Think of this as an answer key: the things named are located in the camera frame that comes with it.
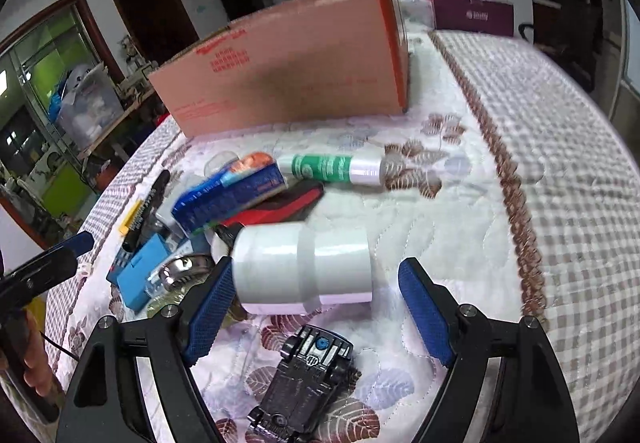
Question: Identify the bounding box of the round metal mesh strainer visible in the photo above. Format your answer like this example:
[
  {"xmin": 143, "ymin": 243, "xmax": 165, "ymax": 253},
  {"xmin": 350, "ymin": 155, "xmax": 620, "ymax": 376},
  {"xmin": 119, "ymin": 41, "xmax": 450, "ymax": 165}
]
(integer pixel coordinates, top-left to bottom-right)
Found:
[{"xmin": 158, "ymin": 253, "xmax": 215, "ymax": 291}]

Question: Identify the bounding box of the black toy car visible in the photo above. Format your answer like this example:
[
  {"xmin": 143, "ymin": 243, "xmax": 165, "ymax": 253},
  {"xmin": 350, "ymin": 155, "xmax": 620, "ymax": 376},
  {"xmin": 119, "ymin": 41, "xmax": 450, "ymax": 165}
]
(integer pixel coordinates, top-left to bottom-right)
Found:
[{"xmin": 248, "ymin": 324, "xmax": 355, "ymax": 442}]

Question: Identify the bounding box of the person left hand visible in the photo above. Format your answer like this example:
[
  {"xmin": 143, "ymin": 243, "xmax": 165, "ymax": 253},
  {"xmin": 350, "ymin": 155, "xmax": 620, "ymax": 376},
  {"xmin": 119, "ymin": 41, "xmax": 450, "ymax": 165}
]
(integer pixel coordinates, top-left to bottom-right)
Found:
[{"xmin": 24, "ymin": 310, "xmax": 64, "ymax": 400}]

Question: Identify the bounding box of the blue toothpaste box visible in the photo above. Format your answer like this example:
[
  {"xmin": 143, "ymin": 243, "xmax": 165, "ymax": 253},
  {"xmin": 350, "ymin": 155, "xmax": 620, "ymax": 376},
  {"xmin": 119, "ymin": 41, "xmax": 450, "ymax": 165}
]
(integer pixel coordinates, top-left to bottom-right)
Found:
[{"xmin": 171, "ymin": 151, "xmax": 286, "ymax": 234}]

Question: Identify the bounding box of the olive green tape roll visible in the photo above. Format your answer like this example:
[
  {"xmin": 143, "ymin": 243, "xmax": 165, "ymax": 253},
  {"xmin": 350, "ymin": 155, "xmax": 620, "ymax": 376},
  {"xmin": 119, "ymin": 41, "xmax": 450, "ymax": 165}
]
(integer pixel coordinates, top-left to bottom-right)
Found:
[{"xmin": 144, "ymin": 287, "xmax": 249, "ymax": 324}]

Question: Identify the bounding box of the brown cardboard box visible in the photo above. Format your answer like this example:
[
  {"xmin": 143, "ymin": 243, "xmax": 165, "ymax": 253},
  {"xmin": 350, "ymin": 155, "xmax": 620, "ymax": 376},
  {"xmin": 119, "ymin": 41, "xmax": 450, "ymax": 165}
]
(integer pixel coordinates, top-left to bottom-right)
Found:
[{"xmin": 150, "ymin": 0, "xmax": 409, "ymax": 137}]

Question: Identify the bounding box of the black marker pen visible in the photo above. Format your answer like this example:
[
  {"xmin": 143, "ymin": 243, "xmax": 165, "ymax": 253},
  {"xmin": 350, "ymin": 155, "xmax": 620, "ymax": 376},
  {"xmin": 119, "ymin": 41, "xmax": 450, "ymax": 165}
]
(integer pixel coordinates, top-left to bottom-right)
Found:
[{"xmin": 122, "ymin": 170, "xmax": 170, "ymax": 253}]

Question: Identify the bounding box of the green label white tube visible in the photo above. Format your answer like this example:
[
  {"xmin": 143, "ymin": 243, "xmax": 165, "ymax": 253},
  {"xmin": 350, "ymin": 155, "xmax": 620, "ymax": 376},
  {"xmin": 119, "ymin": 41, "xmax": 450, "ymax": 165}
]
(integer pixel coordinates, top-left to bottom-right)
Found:
[{"xmin": 277, "ymin": 154, "xmax": 383, "ymax": 187}]

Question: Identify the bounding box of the checkered floral bed quilt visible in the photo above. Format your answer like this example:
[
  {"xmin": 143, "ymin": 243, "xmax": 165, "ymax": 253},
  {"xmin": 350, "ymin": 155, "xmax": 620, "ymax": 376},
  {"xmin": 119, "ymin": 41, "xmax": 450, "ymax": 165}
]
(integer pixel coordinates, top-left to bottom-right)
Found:
[{"xmin": 46, "ymin": 31, "xmax": 639, "ymax": 442}]

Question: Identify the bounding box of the blue plastic box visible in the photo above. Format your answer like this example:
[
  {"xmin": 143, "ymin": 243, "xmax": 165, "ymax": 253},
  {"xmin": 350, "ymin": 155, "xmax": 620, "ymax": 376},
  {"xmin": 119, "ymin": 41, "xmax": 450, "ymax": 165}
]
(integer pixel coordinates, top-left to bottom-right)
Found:
[{"xmin": 106, "ymin": 234, "xmax": 169, "ymax": 313}]

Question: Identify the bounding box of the clear plastic storage bin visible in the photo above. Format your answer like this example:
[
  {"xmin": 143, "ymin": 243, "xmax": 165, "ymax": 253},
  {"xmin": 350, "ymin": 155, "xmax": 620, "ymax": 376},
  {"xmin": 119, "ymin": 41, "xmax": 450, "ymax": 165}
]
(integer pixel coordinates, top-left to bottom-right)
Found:
[{"xmin": 55, "ymin": 62, "xmax": 124, "ymax": 150}]

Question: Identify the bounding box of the white tape roll stack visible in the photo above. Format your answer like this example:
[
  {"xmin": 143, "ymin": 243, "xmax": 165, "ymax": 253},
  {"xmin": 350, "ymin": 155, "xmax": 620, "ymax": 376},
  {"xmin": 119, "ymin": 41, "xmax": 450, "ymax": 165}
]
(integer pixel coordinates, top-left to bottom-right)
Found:
[{"xmin": 231, "ymin": 222, "xmax": 373, "ymax": 315}]

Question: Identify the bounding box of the purple gift bag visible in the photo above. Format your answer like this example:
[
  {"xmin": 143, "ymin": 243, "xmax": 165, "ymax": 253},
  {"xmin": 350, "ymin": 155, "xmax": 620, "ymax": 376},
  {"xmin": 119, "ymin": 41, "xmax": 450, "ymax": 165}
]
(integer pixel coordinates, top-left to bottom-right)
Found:
[{"xmin": 429, "ymin": 0, "xmax": 514, "ymax": 38}]

